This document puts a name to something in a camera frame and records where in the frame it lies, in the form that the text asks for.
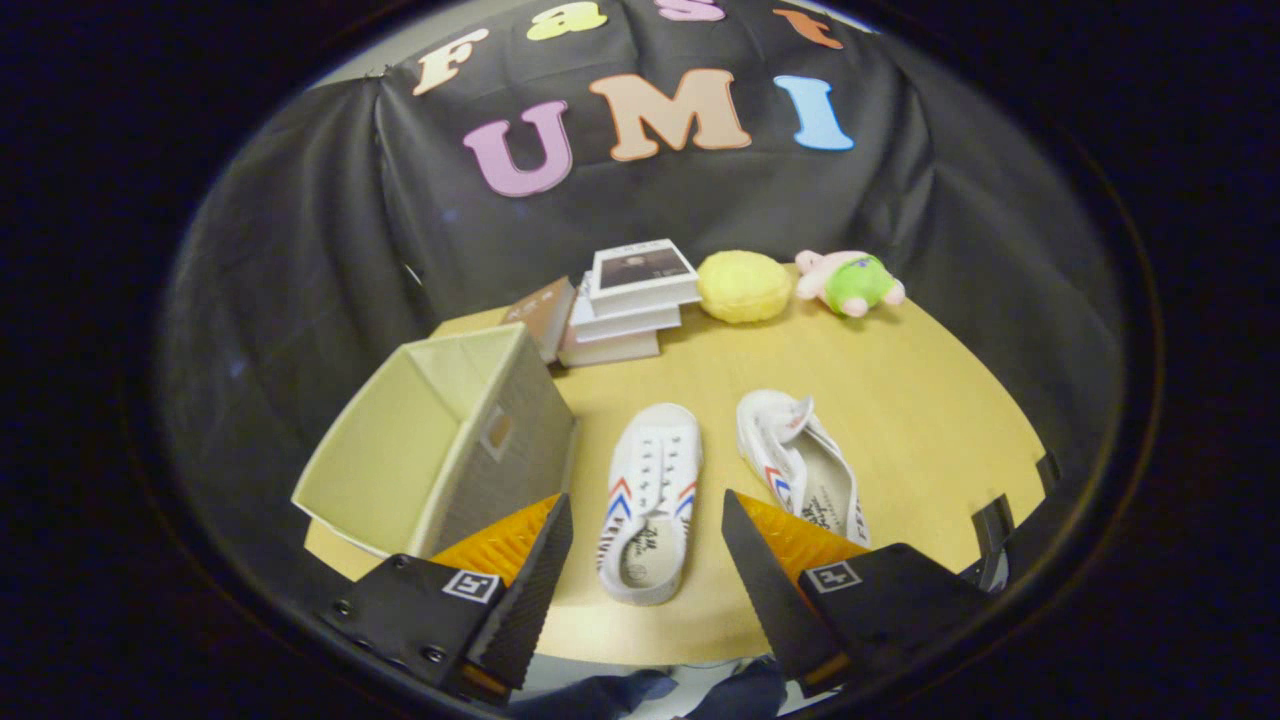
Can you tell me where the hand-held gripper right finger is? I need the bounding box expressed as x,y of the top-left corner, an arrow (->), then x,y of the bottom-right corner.
722,488 -> 996,701

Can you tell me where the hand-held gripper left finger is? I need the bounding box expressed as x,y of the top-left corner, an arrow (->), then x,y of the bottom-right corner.
320,492 -> 576,706

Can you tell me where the white canvas shoe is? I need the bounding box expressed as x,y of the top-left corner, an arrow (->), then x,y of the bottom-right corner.
597,403 -> 704,607
736,389 -> 871,549

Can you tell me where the grey fabric storage box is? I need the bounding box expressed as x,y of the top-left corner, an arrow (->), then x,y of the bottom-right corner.
291,322 -> 578,561

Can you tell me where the person's right leg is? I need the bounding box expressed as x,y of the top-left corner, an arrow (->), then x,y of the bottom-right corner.
685,655 -> 791,720

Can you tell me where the person's leg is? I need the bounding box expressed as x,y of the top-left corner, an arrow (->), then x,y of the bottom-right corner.
685,655 -> 791,720
510,670 -> 679,720

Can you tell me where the person's left leg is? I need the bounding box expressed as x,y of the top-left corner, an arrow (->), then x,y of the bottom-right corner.
510,670 -> 679,720

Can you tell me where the white thick book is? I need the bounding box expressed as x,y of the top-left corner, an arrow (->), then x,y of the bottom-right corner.
558,325 -> 663,368

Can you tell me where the brown cover book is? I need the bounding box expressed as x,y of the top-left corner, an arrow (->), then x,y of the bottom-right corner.
505,276 -> 578,363

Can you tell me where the white thin book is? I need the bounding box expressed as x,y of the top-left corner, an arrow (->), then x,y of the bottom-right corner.
570,290 -> 683,343

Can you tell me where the yellow round plush bun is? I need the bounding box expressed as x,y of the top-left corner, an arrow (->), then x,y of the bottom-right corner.
697,250 -> 793,324

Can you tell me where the pink and green plush toy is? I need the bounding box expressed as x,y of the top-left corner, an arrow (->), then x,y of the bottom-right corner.
795,249 -> 906,319

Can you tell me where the white book with portrait cover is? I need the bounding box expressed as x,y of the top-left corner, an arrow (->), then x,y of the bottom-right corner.
588,238 -> 701,316

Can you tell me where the black chair frame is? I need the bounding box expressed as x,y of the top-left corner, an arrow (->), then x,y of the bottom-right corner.
960,450 -> 1066,601

